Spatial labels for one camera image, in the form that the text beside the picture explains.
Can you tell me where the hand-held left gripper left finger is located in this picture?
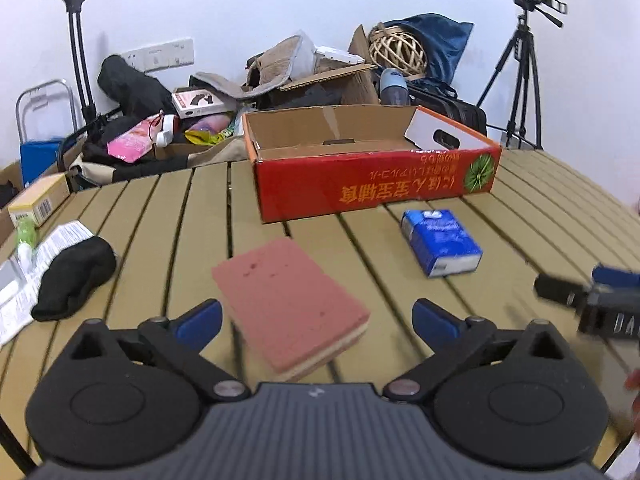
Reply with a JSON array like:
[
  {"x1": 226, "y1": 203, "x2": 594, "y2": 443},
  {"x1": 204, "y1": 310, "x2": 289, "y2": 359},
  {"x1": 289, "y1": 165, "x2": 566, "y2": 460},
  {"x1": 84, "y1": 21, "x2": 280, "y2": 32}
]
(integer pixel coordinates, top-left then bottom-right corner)
[{"x1": 64, "y1": 299, "x2": 252, "y2": 402}]

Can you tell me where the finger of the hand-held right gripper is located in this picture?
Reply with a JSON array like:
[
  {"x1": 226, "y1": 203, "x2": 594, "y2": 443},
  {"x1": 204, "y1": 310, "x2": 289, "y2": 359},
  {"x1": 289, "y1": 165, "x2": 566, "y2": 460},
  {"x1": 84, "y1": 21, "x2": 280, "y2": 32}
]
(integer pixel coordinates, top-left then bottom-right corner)
[
  {"x1": 535, "y1": 274, "x2": 592, "y2": 309},
  {"x1": 592, "y1": 266, "x2": 640, "y2": 291}
]

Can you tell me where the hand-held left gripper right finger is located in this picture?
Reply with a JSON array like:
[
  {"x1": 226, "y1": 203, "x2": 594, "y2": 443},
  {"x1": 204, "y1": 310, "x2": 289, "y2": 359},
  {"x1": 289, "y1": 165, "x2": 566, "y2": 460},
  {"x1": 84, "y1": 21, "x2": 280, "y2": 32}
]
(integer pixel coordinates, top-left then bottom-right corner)
[{"x1": 382, "y1": 298, "x2": 571, "y2": 402}]

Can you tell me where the blue tissue packet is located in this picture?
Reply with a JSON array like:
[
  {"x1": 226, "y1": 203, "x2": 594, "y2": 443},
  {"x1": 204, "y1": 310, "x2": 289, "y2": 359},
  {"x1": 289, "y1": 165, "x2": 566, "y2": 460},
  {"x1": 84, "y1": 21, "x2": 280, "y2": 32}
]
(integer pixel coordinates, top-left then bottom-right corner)
[{"x1": 401, "y1": 209, "x2": 484, "y2": 279}]

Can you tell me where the pink sponge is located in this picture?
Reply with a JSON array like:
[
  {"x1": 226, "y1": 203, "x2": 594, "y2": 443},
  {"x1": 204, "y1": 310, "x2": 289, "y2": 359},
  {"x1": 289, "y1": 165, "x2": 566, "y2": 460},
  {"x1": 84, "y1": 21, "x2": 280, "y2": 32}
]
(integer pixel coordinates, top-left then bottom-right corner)
[{"x1": 211, "y1": 237, "x2": 371, "y2": 383}]

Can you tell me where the tan slatted folding table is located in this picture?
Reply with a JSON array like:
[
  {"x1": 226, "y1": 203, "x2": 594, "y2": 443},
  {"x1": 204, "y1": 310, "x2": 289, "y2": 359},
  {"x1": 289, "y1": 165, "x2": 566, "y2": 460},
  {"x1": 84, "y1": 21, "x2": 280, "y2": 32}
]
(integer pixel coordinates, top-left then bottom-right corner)
[{"x1": 0, "y1": 150, "x2": 640, "y2": 471}]

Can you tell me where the short black sock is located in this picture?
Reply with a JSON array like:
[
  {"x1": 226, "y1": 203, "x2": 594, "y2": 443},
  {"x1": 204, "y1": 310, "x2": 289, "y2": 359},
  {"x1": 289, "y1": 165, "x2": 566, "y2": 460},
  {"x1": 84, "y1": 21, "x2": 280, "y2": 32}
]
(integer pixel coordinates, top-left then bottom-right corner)
[{"x1": 31, "y1": 235, "x2": 117, "y2": 322}]

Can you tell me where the red cardboard box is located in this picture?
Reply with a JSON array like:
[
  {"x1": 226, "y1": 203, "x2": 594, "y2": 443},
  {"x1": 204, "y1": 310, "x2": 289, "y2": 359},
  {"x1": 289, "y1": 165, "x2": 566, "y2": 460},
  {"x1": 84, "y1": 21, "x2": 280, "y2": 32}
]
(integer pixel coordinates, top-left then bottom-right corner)
[{"x1": 242, "y1": 104, "x2": 502, "y2": 224}]

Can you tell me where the beige folding wagon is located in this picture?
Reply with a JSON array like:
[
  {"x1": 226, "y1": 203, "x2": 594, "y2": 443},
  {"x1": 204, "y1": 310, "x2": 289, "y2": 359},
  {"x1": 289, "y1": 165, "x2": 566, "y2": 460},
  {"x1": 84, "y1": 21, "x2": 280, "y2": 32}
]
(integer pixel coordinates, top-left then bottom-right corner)
[{"x1": 59, "y1": 117, "x2": 248, "y2": 193}]

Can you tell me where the white paper leaflet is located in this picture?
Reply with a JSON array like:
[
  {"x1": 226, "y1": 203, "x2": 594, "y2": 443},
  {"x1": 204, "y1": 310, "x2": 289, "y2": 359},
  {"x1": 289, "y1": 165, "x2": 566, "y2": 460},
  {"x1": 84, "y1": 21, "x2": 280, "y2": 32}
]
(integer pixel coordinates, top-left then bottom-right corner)
[{"x1": 0, "y1": 221, "x2": 96, "y2": 346}]

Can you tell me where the yellow green snack packet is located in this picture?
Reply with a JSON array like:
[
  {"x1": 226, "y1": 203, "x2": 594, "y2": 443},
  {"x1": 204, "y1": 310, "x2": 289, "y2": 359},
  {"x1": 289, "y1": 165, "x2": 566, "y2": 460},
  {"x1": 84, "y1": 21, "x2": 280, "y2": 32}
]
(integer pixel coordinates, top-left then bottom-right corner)
[{"x1": 185, "y1": 127, "x2": 233, "y2": 146}]

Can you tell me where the white bottle with red cap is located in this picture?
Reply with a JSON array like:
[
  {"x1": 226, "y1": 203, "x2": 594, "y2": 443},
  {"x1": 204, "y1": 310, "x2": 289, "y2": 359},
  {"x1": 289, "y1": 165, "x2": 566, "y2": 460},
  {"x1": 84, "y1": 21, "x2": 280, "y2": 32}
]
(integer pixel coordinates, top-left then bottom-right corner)
[{"x1": 156, "y1": 115, "x2": 180, "y2": 147}]

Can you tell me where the pink packet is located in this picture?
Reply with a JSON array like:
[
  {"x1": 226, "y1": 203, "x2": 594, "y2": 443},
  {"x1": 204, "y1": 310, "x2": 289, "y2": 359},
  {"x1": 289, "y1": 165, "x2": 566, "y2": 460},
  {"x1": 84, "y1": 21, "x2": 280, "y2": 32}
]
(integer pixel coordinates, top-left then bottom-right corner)
[{"x1": 106, "y1": 116, "x2": 163, "y2": 163}]

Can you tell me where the silver blister pack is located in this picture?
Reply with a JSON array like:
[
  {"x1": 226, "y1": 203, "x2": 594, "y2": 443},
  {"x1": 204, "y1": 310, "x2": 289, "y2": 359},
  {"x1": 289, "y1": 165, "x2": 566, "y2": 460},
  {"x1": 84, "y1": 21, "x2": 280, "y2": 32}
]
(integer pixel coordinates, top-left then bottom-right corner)
[{"x1": 0, "y1": 260, "x2": 23, "y2": 306}]

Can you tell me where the yellow carton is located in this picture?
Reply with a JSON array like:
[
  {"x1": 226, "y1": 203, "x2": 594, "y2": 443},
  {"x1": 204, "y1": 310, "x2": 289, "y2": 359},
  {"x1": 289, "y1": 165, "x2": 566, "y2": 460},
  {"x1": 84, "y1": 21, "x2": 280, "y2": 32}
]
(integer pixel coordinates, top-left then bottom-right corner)
[{"x1": 7, "y1": 174, "x2": 71, "y2": 226}]

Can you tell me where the black tripod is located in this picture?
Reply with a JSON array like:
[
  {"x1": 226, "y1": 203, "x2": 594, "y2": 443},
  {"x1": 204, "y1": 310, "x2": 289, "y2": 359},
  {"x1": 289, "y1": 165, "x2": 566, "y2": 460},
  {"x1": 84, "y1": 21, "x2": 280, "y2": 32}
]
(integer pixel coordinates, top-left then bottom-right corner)
[{"x1": 475, "y1": 15, "x2": 543, "y2": 151}]

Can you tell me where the open cardboard box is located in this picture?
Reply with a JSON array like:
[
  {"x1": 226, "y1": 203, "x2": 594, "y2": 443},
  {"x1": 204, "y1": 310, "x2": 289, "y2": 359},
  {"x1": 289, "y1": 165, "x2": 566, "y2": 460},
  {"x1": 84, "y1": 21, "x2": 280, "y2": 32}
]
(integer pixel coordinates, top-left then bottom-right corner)
[{"x1": 0, "y1": 160, "x2": 26, "y2": 241}]

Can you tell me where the small white product box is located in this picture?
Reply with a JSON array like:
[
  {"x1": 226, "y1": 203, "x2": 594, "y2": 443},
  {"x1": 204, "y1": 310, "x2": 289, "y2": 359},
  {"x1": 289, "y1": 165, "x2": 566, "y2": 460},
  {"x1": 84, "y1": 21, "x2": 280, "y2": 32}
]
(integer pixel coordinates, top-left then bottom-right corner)
[{"x1": 171, "y1": 87, "x2": 226, "y2": 118}]

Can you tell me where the blue plastic box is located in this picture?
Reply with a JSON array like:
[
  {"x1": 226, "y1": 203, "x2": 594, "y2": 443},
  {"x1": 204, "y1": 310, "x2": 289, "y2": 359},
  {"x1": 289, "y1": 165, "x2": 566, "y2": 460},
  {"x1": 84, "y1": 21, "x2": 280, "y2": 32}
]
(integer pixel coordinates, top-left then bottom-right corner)
[{"x1": 20, "y1": 141, "x2": 66, "y2": 186}]

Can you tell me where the blue water bottle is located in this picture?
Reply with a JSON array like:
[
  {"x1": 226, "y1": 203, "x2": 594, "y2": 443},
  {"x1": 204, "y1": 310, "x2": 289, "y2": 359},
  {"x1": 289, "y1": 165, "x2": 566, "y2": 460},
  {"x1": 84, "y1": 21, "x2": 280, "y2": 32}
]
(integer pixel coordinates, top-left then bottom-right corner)
[{"x1": 378, "y1": 67, "x2": 411, "y2": 107}]

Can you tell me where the black rolled fabric bag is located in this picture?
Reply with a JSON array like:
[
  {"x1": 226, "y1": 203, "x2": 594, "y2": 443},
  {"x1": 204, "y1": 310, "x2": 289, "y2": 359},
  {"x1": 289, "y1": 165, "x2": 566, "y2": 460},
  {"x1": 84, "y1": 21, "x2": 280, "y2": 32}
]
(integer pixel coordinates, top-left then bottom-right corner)
[{"x1": 96, "y1": 55, "x2": 173, "y2": 116}]

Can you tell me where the torn cardboard box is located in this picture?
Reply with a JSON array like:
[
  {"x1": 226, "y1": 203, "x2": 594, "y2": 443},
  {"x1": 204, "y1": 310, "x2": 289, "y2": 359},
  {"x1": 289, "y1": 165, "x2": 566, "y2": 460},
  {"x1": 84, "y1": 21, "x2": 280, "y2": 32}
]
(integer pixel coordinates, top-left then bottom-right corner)
[{"x1": 280, "y1": 25, "x2": 381, "y2": 108}]

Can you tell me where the dark blue cushion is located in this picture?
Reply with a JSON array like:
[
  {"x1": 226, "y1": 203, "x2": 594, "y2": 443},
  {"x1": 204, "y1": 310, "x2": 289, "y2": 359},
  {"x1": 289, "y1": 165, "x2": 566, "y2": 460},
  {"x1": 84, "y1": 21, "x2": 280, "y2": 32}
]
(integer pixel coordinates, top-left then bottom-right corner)
[{"x1": 395, "y1": 13, "x2": 474, "y2": 86}]

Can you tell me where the beige felt slipper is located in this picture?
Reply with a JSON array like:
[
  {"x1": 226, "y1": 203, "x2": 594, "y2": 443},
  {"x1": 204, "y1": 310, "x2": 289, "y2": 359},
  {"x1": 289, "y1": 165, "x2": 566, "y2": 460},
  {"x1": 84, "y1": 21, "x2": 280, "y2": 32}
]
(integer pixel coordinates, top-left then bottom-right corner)
[{"x1": 190, "y1": 32, "x2": 316, "y2": 106}]

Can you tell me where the wicker ball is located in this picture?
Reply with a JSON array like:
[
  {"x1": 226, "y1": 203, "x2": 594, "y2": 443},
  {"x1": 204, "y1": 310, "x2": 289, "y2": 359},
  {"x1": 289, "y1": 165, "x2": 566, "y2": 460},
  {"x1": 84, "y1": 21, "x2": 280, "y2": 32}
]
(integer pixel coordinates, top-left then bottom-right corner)
[{"x1": 368, "y1": 25, "x2": 428, "y2": 78}]

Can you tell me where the small flat white box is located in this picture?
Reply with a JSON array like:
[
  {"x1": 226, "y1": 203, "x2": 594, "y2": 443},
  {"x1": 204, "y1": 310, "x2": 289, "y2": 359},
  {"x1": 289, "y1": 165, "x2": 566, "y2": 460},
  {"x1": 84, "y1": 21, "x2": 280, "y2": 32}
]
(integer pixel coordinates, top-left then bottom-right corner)
[{"x1": 315, "y1": 46, "x2": 366, "y2": 65}]

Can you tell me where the white wall socket strip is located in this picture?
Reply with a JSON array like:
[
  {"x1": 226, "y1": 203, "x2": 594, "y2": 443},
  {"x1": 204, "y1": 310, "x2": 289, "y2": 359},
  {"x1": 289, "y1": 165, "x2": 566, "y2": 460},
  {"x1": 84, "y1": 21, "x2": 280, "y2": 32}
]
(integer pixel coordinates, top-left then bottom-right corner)
[{"x1": 120, "y1": 37, "x2": 195, "y2": 72}]

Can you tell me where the black camcorder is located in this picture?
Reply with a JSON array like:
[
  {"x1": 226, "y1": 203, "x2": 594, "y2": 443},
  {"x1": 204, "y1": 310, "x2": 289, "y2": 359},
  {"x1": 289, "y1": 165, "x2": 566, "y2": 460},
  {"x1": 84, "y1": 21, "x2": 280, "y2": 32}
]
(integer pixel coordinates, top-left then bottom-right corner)
[{"x1": 514, "y1": 0, "x2": 568, "y2": 28}]

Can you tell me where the black wagon handle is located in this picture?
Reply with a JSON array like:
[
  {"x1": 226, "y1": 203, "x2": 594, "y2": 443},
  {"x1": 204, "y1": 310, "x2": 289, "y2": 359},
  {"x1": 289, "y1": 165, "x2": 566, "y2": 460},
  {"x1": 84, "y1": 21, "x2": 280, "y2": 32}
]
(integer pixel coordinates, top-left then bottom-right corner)
[{"x1": 55, "y1": 0, "x2": 98, "y2": 126}]

